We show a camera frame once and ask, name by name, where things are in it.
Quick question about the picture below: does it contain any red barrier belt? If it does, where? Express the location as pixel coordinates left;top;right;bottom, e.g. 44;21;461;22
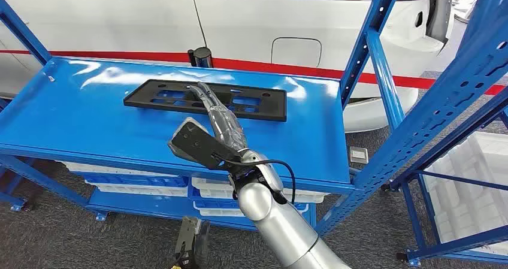
0;49;507;96

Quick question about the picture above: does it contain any blue plastic tray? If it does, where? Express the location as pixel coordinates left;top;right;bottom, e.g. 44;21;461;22
83;173;190;189
187;186;310;214

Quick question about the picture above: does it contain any blue metal shelf rack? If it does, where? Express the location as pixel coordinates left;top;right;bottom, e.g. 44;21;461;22
383;96;508;268
0;0;508;237

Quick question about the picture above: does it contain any black plastic car part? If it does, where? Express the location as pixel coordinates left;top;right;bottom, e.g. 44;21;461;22
123;78;288;122

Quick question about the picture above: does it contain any white plastic storage bin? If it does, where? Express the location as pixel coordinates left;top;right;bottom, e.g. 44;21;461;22
422;131;508;257

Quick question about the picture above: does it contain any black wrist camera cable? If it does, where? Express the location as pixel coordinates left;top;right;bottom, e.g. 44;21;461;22
213;155;297;205

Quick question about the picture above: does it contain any black barrier post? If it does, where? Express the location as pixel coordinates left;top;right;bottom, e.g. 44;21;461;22
188;47;214;69

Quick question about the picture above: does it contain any grey floor socket box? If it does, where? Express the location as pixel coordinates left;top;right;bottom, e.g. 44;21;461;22
349;146;370;165

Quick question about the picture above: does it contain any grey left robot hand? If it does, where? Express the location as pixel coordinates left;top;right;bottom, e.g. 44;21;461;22
186;220;211;269

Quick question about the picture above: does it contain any white car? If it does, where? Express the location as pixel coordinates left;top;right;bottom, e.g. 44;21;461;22
0;0;457;134

